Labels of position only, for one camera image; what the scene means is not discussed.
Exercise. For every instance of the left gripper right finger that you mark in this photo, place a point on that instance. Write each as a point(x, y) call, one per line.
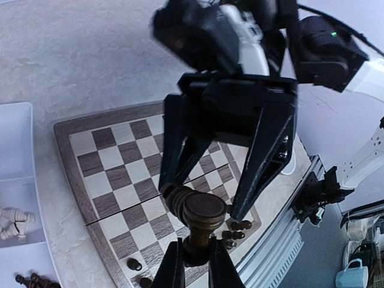
point(222, 272)

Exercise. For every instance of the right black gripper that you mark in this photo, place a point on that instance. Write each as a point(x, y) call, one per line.
point(258, 112)

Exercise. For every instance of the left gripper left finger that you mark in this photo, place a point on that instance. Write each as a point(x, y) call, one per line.
point(171, 272)

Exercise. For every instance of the dark chess rook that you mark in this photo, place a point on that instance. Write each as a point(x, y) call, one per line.
point(145, 282)
point(202, 213)

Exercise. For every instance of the dark chess pawn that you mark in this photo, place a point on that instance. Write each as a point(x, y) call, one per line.
point(233, 235)
point(134, 264)
point(242, 225)

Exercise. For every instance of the wooden chess board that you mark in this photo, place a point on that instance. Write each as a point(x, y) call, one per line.
point(112, 163)

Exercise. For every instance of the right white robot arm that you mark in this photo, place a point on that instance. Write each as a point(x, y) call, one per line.
point(318, 50)

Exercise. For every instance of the pile of dark chess pieces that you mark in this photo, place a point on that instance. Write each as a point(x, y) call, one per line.
point(36, 281)

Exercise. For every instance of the pile of white chess pieces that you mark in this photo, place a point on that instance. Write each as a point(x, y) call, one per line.
point(17, 222)

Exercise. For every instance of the white orange ceramic bowl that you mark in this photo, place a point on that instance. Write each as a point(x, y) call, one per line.
point(291, 166)

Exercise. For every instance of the light blue mug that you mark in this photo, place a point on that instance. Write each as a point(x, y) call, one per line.
point(354, 275)

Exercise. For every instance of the white divided plastic tray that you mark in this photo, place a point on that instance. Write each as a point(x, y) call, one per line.
point(19, 190)

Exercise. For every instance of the front aluminium rail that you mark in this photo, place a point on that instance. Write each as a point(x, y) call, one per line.
point(270, 258)

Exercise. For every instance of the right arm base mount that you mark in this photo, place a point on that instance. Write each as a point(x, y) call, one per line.
point(315, 194)

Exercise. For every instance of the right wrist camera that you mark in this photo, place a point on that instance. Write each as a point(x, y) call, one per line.
point(211, 37)

